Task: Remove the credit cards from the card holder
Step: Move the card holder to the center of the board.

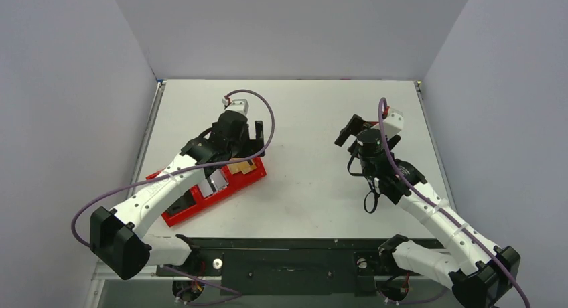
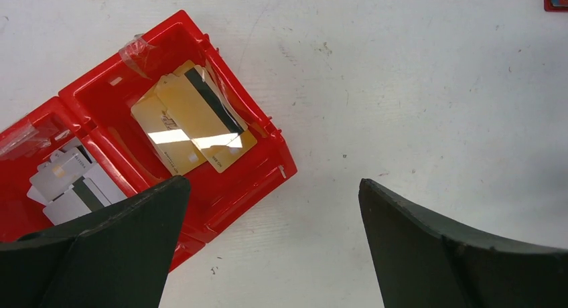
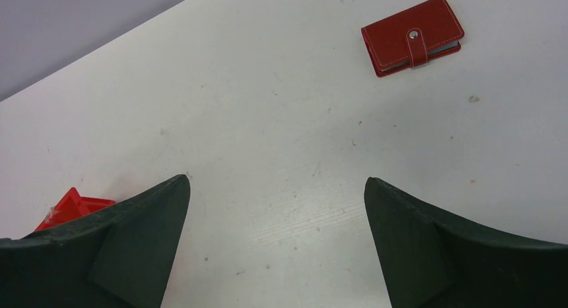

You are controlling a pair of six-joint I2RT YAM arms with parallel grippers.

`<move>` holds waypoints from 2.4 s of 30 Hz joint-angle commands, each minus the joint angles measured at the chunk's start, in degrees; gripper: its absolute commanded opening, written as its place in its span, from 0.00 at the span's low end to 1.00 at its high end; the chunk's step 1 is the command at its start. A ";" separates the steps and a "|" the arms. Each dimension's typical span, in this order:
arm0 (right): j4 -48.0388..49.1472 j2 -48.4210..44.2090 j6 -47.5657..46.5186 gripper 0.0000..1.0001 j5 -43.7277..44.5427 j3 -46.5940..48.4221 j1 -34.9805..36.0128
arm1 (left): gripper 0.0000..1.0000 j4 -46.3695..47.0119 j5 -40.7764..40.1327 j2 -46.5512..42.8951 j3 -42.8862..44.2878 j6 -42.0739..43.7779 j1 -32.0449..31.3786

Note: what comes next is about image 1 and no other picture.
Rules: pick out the black credit card in tray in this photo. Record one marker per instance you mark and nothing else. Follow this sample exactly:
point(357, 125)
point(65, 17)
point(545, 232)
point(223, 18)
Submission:
point(183, 203)

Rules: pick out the silver credit card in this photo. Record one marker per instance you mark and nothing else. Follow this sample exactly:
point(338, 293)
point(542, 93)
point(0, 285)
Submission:
point(214, 183)

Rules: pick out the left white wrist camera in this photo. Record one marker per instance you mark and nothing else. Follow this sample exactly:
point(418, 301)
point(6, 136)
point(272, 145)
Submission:
point(238, 107)

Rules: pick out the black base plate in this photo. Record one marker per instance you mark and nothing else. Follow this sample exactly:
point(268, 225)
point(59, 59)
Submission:
point(279, 266)

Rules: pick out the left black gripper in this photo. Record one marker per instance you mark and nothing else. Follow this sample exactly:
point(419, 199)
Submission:
point(250, 137)

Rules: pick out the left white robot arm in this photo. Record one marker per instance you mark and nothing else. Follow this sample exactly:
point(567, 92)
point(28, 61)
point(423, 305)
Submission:
point(119, 236)

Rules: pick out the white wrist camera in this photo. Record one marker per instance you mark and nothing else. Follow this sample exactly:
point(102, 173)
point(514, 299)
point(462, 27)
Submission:
point(238, 107)
point(393, 121)

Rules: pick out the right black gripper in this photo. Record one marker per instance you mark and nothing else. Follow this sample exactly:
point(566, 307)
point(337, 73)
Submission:
point(351, 131)

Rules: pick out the red plastic tray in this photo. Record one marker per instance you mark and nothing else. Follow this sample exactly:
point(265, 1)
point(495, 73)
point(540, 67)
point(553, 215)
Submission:
point(236, 183)

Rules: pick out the gold credit card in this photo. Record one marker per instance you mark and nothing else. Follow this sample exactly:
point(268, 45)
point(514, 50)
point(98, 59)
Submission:
point(243, 167)

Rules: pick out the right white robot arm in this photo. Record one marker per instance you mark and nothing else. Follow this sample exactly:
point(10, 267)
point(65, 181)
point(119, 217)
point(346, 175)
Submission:
point(475, 269)

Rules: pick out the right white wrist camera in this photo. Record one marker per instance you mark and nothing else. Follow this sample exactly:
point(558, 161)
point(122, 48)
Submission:
point(393, 121)

